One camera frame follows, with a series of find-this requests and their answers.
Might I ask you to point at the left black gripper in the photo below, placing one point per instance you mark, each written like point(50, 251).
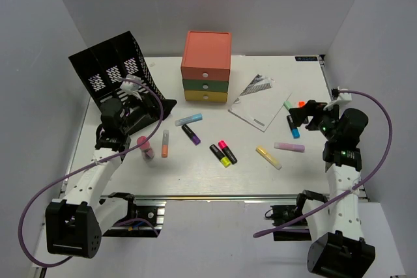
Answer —
point(150, 112)

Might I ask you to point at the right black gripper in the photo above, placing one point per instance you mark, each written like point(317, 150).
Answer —
point(318, 112)

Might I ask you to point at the black orange highlighter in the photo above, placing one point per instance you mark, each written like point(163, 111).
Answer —
point(301, 103)

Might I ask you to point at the green pastel highlighter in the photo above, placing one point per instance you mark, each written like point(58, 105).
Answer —
point(288, 105)

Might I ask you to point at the black blue highlighter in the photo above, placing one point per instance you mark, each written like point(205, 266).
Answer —
point(293, 128)

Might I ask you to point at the pink pastel highlighter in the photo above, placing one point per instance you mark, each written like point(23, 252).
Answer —
point(145, 147)

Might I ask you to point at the green drawer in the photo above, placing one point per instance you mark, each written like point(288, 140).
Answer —
point(205, 85)

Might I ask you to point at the black purple highlighter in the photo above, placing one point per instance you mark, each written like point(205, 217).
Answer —
point(191, 135)

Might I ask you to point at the coral top drawer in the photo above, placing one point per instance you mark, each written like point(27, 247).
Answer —
point(213, 74)

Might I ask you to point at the black pink highlighter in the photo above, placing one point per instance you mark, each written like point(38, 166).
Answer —
point(227, 151)

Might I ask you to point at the black yellow highlighter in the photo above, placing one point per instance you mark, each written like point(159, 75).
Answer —
point(220, 155)

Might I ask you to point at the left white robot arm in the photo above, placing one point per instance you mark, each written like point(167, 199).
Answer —
point(75, 224)

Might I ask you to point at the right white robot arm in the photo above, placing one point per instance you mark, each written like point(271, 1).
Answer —
point(338, 245)

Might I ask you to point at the lilac pastel highlighter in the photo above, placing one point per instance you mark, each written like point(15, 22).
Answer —
point(289, 147)

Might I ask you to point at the orange pastel highlighter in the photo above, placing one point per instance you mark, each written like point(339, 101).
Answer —
point(165, 144)

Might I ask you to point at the white booklet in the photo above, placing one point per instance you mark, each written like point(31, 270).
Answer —
point(260, 102)

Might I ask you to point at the yellow pastel highlighter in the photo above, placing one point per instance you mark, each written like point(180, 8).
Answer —
point(267, 156)

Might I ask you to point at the blue table label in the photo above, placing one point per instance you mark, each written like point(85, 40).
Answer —
point(306, 58)

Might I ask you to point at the black file organizer rack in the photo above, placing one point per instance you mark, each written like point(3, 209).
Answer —
point(102, 67)

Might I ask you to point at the blue pastel highlighter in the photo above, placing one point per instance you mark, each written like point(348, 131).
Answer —
point(190, 119)

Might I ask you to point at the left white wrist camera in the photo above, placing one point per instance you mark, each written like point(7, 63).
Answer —
point(130, 85)

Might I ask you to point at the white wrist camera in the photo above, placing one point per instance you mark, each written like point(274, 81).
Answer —
point(340, 97)
point(130, 85)

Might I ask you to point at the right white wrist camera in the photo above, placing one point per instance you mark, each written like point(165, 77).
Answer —
point(340, 97)

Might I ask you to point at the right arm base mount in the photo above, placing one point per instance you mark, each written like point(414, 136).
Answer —
point(281, 214)

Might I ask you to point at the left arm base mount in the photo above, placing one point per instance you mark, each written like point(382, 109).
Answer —
point(122, 215)

